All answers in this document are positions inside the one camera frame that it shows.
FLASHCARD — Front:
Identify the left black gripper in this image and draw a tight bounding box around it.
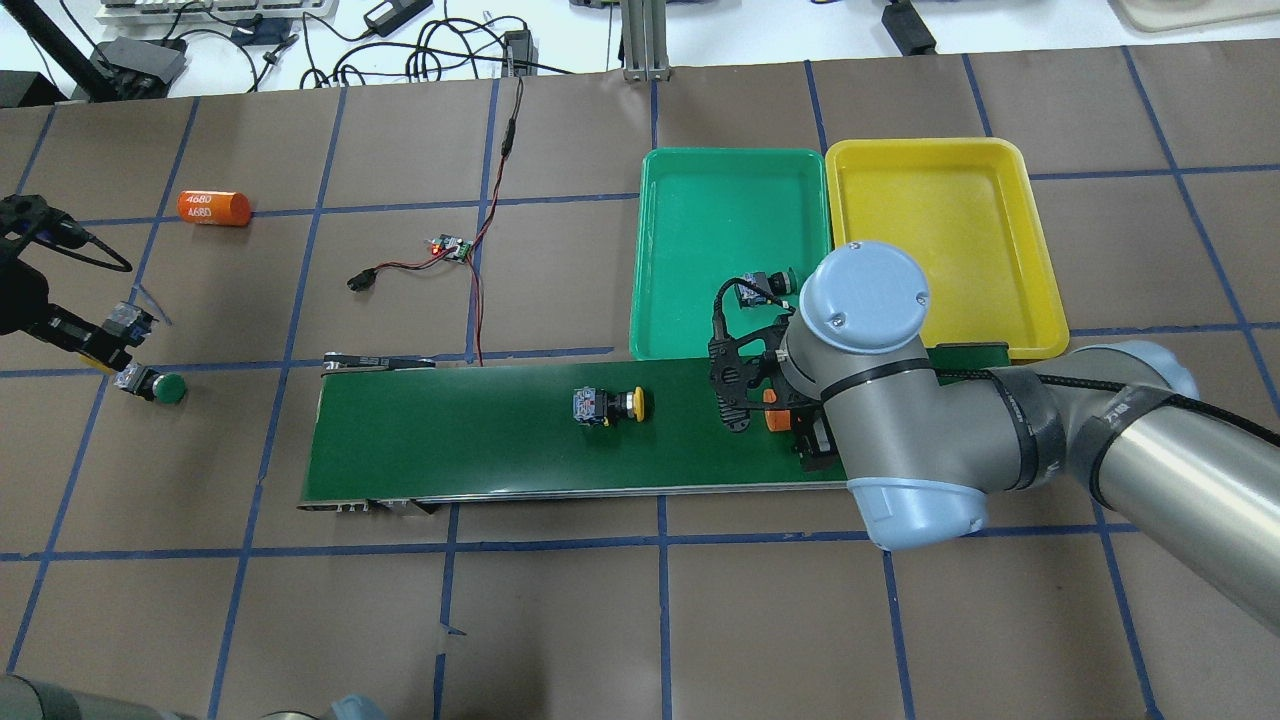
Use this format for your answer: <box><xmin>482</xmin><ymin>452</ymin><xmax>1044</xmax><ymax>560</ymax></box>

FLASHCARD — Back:
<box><xmin>45</xmin><ymin>302</ymin><xmax>157</xmax><ymax>373</ymax></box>

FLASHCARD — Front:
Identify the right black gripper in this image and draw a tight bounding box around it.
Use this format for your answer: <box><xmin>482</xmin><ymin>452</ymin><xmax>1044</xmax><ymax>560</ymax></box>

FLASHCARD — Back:
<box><xmin>708</xmin><ymin>313</ymin><xmax>801</xmax><ymax>433</ymax></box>

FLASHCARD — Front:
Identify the green push button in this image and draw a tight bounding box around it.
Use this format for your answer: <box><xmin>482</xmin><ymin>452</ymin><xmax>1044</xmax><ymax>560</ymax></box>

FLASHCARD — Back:
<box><xmin>733</xmin><ymin>268</ymin><xmax>797</xmax><ymax>309</ymax></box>
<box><xmin>113</xmin><ymin>363</ymin><xmax>188</xmax><ymax>405</ymax></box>

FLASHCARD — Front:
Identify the yellow push button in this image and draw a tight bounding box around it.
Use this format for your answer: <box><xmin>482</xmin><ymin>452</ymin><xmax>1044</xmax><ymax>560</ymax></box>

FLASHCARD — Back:
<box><xmin>571</xmin><ymin>386</ymin><xmax>650</xmax><ymax>427</ymax></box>

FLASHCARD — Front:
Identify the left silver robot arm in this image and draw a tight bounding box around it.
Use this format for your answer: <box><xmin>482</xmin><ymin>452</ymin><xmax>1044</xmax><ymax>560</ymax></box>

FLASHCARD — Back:
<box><xmin>1</xmin><ymin>193</ymin><xmax>156</xmax><ymax>373</ymax></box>

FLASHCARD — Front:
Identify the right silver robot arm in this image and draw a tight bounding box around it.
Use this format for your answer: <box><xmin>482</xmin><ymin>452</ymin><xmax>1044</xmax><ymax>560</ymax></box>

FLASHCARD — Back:
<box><xmin>708</xmin><ymin>241</ymin><xmax>1279</xmax><ymax>632</ymax></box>

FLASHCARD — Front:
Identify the orange cylinder battery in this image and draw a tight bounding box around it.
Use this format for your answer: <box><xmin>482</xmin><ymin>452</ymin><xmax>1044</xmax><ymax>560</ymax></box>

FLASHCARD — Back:
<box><xmin>175</xmin><ymin>190</ymin><xmax>253</xmax><ymax>227</ymax></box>

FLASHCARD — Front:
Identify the green plastic tray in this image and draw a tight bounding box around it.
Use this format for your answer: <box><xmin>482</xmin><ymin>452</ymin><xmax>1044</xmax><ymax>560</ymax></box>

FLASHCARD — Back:
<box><xmin>628</xmin><ymin>147</ymin><xmax>832</xmax><ymax>361</ymax></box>

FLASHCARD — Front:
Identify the yellow plastic tray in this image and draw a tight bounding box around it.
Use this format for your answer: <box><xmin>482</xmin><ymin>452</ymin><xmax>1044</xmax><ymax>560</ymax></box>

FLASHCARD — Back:
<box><xmin>826</xmin><ymin>137</ymin><xmax>1070</xmax><ymax>361</ymax></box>

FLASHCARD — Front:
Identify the green conveyor belt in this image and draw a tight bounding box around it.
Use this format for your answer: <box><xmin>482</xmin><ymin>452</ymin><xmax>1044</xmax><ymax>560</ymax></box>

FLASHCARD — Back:
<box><xmin>298</xmin><ymin>359</ymin><xmax>846</xmax><ymax>512</ymax></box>

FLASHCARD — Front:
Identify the black power brick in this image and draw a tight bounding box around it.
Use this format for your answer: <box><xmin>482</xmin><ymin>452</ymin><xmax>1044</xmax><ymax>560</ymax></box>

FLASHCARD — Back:
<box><xmin>879</xmin><ymin>1</ymin><xmax>937</xmax><ymax>56</ymax></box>

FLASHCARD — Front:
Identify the beige serving tray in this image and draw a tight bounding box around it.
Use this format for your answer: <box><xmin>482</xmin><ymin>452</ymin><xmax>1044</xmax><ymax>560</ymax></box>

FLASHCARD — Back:
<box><xmin>1111</xmin><ymin>1</ymin><xmax>1279</xmax><ymax>33</ymax></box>

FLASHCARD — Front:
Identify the red black wire board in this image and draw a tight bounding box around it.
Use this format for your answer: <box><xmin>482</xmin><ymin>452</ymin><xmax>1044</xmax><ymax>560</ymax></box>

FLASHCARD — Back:
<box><xmin>346</xmin><ymin>76</ymin><xmax>525</xmax><ymax>366</ymax></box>

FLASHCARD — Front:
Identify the aluminium frame post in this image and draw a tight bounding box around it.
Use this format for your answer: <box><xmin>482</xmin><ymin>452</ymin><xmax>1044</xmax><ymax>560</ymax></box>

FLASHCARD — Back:
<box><xmin>620</xmin><ymin>0</ymin><xmax>671</xmax><ymax>82</ymax></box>

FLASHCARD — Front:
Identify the black cable bundle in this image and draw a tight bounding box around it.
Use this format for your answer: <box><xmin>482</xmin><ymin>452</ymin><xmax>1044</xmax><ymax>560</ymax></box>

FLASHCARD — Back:
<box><xmin>300</xmin><ymin>10</ymin><xmax>571</xmax><ymax>91</ymax></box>

